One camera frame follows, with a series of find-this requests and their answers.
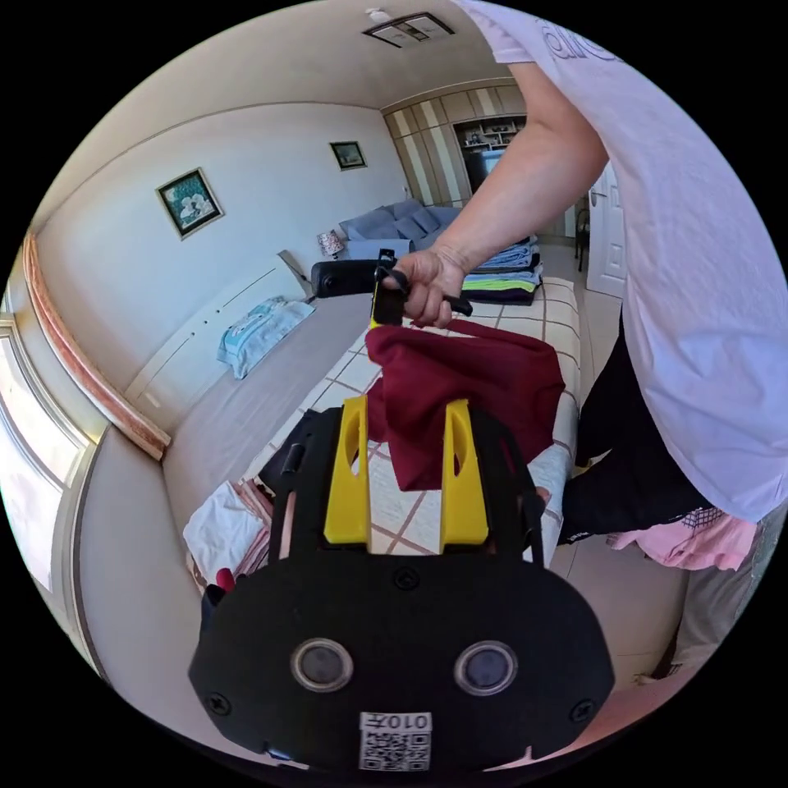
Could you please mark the bed with checked sheet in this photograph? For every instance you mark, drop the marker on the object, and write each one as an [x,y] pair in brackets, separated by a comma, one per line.
[265,394]

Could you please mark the striped cupboard with shelf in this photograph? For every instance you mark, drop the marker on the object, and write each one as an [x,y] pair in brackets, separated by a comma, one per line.
[449,144]

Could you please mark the window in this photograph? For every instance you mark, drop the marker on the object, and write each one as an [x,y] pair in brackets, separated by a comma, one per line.
[34,455]

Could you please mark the blue sofa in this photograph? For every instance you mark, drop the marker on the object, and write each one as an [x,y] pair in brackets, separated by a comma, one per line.
[397,224]

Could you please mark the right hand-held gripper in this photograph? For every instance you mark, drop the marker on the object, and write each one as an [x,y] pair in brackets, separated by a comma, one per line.
[388,305]

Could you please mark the large framed picture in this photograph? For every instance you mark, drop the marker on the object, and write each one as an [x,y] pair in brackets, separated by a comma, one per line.
[189,203]

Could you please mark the person's right forearm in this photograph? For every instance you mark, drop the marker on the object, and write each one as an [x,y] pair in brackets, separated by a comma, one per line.
[517,191]

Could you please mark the person's body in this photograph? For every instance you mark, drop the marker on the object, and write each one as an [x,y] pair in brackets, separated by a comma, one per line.
[677,277]

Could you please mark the white door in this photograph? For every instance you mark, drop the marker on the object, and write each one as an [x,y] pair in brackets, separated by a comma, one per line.
[606,237]

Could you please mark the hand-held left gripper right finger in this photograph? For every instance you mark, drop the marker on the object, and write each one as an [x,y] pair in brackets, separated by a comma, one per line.
[468,498]

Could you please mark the pile of clothes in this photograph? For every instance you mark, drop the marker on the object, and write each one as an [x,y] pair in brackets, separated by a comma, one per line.
[508,277]
[224,532]

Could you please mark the person's right hand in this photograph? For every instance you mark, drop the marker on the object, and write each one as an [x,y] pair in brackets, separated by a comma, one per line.
[434,280]

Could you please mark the light blue printed pillow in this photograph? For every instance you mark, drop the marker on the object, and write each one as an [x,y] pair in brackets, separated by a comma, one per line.
[265,329]

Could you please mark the ceiling lamp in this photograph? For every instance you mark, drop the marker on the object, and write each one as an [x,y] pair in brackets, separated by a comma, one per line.
[407,29]

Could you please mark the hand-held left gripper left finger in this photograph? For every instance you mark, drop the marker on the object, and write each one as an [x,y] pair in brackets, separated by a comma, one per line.
[346,492]

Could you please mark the small framed picture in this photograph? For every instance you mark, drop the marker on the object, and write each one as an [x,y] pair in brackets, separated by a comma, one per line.
[348,155]

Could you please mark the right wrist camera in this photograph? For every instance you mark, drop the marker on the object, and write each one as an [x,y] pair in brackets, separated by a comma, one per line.
[345,278]

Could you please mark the maroon cardigan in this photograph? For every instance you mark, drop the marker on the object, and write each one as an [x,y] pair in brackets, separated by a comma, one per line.
[468,394]

